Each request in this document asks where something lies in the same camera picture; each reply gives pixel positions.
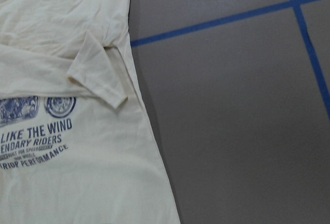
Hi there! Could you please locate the cream long-sleeve graphic shirt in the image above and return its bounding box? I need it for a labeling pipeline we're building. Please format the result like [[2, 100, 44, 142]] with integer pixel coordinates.
[[1, 0, 180, 223]]

